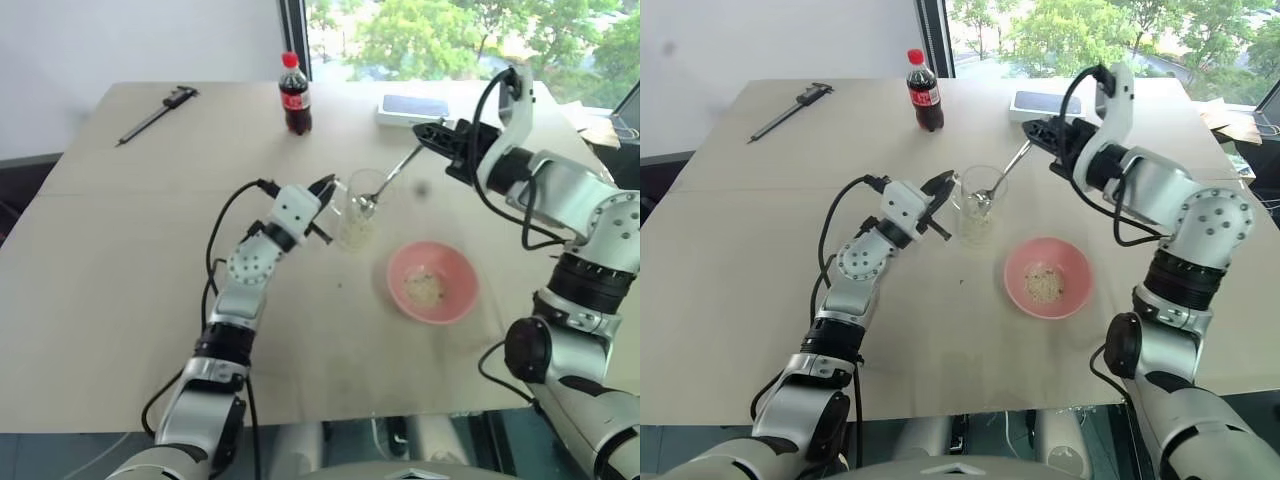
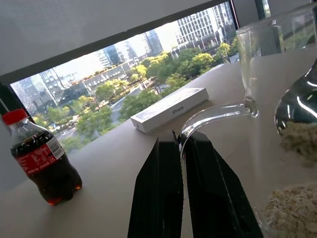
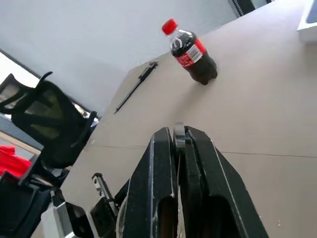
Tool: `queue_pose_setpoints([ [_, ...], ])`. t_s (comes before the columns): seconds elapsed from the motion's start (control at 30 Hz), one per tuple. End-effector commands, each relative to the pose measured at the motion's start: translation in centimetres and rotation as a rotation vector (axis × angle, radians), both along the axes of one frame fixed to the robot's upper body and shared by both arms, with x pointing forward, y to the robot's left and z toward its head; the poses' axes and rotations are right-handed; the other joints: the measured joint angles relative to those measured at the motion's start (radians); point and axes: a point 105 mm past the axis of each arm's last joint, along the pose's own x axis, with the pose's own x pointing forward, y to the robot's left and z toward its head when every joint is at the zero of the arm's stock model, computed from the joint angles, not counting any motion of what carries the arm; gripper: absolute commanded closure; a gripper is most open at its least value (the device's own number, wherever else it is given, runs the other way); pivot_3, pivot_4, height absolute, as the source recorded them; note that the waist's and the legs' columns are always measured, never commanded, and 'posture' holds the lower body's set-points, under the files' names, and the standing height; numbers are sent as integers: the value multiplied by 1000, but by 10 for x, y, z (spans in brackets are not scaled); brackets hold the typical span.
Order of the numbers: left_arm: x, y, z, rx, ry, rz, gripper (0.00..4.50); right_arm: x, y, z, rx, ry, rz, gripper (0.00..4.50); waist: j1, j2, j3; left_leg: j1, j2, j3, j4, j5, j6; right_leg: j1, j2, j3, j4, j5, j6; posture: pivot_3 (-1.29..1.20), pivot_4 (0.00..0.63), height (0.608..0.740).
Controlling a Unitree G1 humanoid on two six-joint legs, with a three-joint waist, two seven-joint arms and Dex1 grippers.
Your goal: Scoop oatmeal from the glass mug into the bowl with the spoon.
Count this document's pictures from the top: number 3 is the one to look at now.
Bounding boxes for dark ribbed object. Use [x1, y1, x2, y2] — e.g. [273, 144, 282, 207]
[227, 0, 276, 18]

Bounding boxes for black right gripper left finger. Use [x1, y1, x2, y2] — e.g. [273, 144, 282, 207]
[115, 126, 180, 238]

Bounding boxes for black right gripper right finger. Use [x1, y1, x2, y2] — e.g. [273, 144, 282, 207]
[180, 126, 270, 238]

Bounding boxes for cola bottle with red cap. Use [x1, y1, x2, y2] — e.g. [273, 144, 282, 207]
[161, 18, 218, 86]

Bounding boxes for black mesh office chair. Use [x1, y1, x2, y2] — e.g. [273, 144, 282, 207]
[0, 71, 99, 194]

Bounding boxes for black digital caliper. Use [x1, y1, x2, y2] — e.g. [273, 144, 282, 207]
[113, 60, 159, 115]

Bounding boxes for red cloth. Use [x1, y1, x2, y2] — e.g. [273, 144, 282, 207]
[0, 145, 33, 178]

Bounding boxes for white box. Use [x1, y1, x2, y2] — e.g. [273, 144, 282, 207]
[296, 0, 317, 43]

